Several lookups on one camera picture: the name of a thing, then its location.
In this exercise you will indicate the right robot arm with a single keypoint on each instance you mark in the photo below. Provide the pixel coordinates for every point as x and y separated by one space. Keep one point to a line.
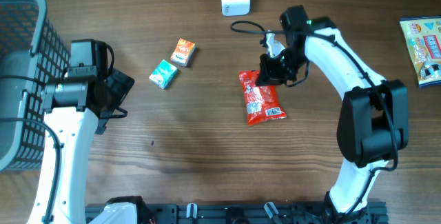
373 120

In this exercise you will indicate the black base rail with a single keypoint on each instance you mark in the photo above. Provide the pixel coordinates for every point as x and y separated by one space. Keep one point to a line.
298 212

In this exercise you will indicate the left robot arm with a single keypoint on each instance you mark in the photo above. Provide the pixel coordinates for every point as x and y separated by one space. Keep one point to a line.
77 106

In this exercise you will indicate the red candy bag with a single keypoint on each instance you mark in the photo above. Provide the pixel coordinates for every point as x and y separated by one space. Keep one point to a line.
261 101

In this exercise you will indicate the teal small box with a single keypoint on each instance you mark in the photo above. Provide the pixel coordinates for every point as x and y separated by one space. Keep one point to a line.
163 74

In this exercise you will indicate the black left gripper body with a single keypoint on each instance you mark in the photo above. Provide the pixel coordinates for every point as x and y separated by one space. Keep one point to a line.
119 85

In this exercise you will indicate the orange small box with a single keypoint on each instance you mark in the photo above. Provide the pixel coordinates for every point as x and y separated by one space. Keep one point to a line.
183 52

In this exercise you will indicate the yellow snack bag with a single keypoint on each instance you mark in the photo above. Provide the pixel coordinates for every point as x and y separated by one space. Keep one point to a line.
422 37

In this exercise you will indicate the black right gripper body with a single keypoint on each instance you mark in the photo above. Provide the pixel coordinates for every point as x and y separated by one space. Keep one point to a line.
282 66

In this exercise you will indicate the grey plastic basket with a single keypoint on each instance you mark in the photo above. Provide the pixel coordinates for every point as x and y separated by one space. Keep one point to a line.
32 52

